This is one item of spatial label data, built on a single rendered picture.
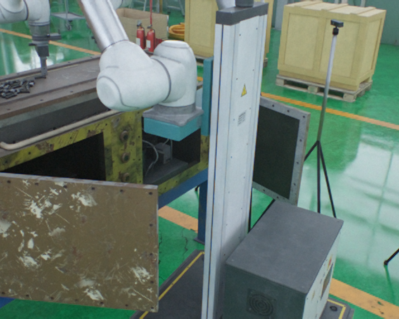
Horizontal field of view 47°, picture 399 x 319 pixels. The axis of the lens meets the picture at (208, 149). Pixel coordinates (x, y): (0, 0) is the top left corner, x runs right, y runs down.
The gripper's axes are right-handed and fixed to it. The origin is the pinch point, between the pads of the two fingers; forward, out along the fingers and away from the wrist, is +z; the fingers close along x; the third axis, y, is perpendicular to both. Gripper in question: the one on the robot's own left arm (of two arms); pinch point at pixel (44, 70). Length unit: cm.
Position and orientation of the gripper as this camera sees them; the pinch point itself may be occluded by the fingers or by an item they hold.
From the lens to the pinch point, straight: 234.7
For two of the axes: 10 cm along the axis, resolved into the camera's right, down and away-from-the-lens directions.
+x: 4.1, 4.0, -8.2
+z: -0.4, 9.0, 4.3
